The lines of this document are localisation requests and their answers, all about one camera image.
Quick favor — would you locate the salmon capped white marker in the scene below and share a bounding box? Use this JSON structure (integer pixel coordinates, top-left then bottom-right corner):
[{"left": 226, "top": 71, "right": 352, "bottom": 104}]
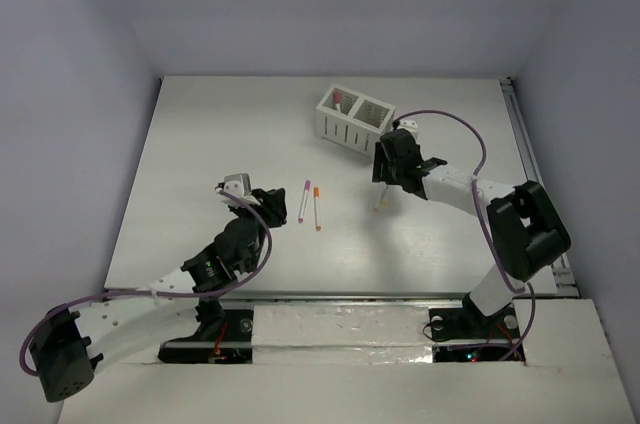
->
[{"left": 372, "top": 188, "right": 384, "bottom": 212}]

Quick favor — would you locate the pink capped white marker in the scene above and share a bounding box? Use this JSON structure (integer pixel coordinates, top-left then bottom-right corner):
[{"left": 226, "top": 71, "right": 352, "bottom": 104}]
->
[{"left": 333, "top": 91, "right": 341, "bottom": 112}]

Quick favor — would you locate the yellow capped white marker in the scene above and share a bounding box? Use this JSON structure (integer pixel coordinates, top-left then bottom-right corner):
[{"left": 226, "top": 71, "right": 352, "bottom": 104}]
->
[{"left": 380, "top": 187, "right": 389, "bottom": 206}]

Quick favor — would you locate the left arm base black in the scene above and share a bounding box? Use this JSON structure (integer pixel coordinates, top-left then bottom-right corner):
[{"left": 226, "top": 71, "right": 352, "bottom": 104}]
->
[{"left": 157, "top": 300, "right": 254, "bottom": 365}]

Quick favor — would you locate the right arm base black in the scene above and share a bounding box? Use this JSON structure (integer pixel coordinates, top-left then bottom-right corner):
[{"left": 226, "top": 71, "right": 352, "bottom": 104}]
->
[{"left": 422, "top": 296, "right": 526, "bottom": 363}]

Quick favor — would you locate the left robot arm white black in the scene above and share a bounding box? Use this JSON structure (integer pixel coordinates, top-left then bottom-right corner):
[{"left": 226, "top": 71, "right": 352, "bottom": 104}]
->
[{"left": 19, "top": 176, "right": 287, "bottom": 403}]

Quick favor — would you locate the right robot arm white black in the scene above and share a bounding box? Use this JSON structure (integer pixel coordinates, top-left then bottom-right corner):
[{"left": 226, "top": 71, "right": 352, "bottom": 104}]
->
[{"left": 372, "top": 129, "right": 571, "bottom": 336}]

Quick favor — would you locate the purple capped white marker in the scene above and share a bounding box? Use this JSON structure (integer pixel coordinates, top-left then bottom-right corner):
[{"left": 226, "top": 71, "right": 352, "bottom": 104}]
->
[{"left": 297, "top": 179, "right": 311, "bottom": 224}]

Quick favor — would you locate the orange capped white marker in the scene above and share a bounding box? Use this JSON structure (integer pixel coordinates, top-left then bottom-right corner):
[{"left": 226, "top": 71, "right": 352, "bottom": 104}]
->
[{"left": 313, "top": 187, "right": 322, "bottom": 231}]

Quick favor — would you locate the white two-compartment pen holder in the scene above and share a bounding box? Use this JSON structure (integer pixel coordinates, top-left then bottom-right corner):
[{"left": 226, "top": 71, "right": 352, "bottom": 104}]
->
[{"left": 314, "top": 85, "right": 396, "bottom": 159}]

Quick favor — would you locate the white foam block centre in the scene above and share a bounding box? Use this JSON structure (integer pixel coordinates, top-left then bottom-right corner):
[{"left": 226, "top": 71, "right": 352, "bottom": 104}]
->
[{"left": 251, "top": 304, "right": 433, "bottom": 365}]

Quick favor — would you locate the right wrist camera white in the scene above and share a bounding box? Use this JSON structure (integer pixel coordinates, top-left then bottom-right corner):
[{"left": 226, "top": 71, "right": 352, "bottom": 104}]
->
[{"left": 392, "top": 119, "right": 419, "bottom": 140}]

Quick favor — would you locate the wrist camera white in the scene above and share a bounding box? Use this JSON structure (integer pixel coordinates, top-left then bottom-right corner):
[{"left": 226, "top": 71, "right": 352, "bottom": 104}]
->
[
  {"left": 392, "top": 119, "right": 419, "bottom": 140},
  {"left": 215, "top": 173, "right": 259, "bottom": 207}
]

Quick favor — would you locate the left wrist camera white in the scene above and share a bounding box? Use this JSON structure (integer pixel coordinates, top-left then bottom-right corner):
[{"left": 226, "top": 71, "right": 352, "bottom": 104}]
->
[{"left": 215, "top": 173, "right": 259, "bottom": 207}]

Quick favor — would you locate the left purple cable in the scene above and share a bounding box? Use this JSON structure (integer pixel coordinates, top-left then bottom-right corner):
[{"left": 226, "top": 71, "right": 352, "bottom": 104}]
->
[{"left": 17, "top": 191, "right": 274, "bottom": 378}]

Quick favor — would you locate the aluminium rail right side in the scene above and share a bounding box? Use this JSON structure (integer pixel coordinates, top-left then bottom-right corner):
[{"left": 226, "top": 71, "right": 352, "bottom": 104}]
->
[{"left": 499, "top": 77, "right": 580, "bottom": 298}]

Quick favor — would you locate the aluminium rail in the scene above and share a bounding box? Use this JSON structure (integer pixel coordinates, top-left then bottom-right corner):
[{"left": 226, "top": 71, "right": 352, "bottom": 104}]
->
[
  {"left": 499, "top": 77, "right": 580, "bottom": 298},
  {"left": 97, "top": 287, "right": 465, "bottom": 302}
]

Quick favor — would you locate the aluminium rail front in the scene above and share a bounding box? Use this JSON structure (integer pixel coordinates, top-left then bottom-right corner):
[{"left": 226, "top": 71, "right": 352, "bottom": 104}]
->
[{"left": 97, "top": 287, "right": 465, "bottom": 302}]

